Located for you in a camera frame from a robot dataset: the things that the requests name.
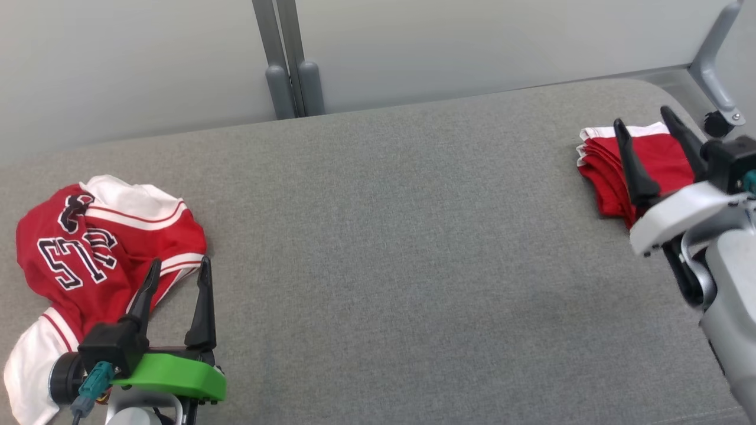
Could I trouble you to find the grey partition post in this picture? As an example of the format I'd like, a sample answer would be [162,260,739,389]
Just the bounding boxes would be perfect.
[276,0,326,117]
[252,0,297,120]

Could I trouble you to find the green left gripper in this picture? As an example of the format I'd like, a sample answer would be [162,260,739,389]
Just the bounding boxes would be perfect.
[109,255,227,404]

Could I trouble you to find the red white basketball jersey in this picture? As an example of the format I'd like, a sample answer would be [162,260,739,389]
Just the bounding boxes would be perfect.
[3,175,207,425]

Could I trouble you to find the grey metal furniture leg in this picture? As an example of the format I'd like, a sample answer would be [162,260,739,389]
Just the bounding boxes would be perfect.
[688,0,746,126]

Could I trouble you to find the black caster wheel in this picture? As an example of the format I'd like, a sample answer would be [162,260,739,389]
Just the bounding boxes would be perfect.
[704,110,736,139]

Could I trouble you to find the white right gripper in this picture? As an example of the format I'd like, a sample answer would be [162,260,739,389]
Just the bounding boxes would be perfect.
[613,106,752,309]

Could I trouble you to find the red white basketball shorts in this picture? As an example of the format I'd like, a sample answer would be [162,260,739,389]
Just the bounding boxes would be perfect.
[576,121,698,230]

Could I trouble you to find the teal left camera cable plug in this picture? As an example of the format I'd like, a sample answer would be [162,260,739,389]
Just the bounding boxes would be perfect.
[71,361,115,417]

